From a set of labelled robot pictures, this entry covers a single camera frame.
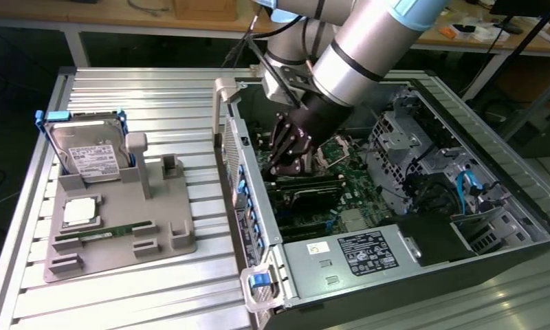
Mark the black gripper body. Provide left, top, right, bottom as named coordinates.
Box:
left=286, top=94, right=354, bottom=148

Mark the black graphics card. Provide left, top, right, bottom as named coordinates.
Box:
left=282, top=187, right=343, bottom=211

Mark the metal socket cover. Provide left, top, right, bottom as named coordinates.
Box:
left=318, top=136, right=353, bottom=169

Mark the green motherboard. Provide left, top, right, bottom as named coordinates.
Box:
left=255, top=132, right=395, bottom=241

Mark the grey metal disk bay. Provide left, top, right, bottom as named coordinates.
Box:
left=369, top=109, right=441, bottom=179

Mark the silver chipset heatsink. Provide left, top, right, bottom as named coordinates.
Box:
left=341, top=211, right=371, bottom=233

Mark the grey power supply unit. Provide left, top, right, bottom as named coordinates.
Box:
left=281, top=225, right=426, bottom=300

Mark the wooden desk with grey legs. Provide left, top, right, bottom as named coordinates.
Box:
left=383, top=0, right=550, bottom=100
left=0, top=0, right=275, bottom=68

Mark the hard disk in blue carrier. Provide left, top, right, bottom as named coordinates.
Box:
left=33, top=109, right=133, bottom=184

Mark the white and black device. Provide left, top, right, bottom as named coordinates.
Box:
left=453, top=22, right=493, bottom=43

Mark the grey parts rack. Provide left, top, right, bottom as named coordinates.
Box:
left=42, top=132, right=198, bottom=285

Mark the green RAM stick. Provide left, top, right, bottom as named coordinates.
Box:
left=54, top=221, right=151, bottom=241

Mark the silver CPU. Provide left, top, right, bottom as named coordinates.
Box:
left=62, top=198, right=101, bottom=228

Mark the black open PC case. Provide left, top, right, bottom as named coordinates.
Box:
left=213, top=76, right=550, bottom=330

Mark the black slanted pole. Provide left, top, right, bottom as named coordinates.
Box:
left=507, top=0, right=550, bottom=58

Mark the black monitor with stand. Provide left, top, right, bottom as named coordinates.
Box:
left=489, top=0, right=550, bottom=34

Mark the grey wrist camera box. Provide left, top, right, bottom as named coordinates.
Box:
left=261, top=65, right=313, bottom=108

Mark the black camera cable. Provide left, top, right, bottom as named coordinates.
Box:
left=245, top=0, right=325, bottom=111

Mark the black cable with connector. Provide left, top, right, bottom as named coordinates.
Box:
left=223, top=6, right=263, bottom=68

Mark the blue wire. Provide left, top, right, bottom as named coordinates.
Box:
left=455, top=170, right=481, bottom=217

